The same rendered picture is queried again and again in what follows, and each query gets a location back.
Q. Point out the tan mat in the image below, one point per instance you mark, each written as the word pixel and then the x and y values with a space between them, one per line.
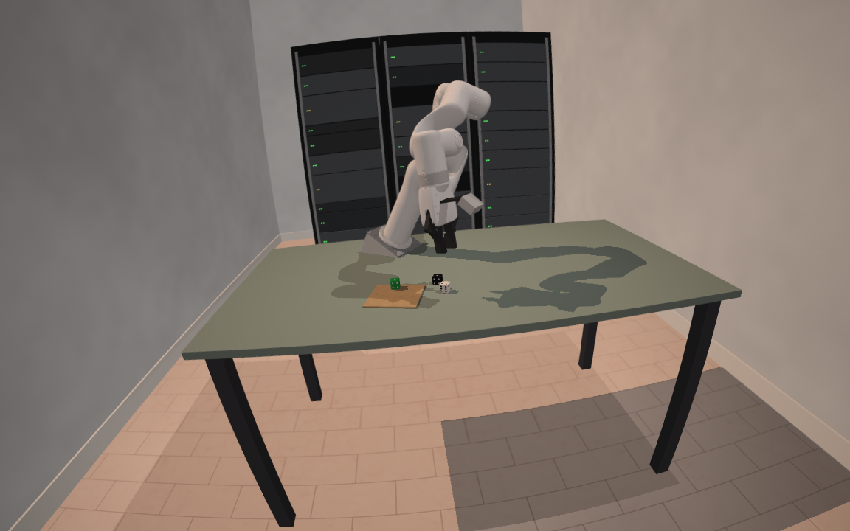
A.
pixel 383 296

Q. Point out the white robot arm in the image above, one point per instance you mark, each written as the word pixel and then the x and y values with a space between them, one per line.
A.
pixel 440 156

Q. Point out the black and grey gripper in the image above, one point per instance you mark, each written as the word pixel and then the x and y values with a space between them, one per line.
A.
pixel 434 215

